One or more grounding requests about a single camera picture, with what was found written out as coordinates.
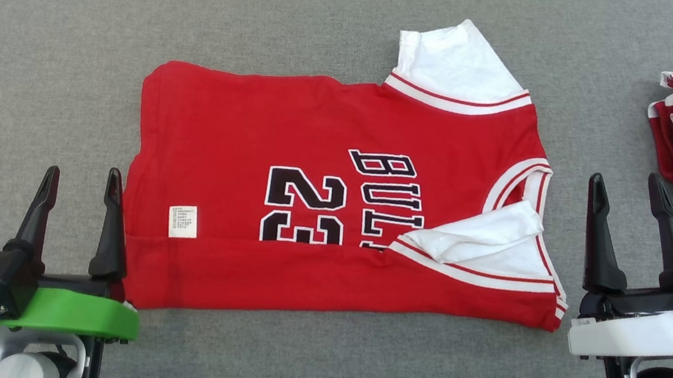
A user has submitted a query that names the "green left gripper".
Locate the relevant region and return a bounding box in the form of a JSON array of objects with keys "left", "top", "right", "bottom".
[{"left": 0, "top": 154, "right": 158, "bottom": 363}]

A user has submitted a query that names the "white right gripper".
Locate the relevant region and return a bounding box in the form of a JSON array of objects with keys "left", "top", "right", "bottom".
[{"left": 565, "top": 166, "right": 673, "bottom": 369}]

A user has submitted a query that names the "red white basketball jersey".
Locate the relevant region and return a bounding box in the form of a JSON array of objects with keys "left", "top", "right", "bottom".
[{"left": 109, "top": 0, "right": 602, "bottom": 361}]

